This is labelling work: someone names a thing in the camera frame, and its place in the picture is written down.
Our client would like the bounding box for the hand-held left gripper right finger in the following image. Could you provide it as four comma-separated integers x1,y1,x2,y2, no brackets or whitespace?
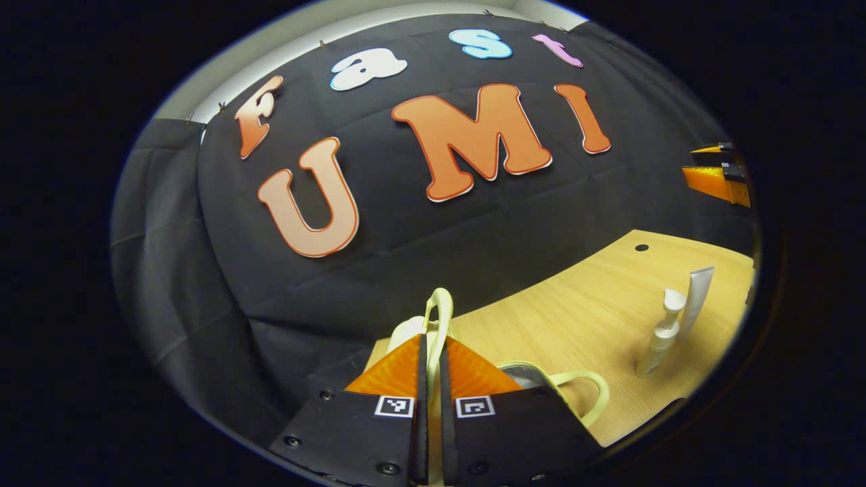
438,335,606,486

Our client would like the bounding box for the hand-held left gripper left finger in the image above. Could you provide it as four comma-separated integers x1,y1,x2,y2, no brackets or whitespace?
269,333,430,486

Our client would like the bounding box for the pale yellow suitcase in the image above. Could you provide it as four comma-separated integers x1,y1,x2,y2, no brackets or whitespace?
386,287,610,430

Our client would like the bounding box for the white squeeze tube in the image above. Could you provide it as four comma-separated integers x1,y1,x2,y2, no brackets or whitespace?
677,266,715,339

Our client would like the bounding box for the white pump bottle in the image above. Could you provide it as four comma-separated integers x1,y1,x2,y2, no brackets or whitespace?
635,289,687,378

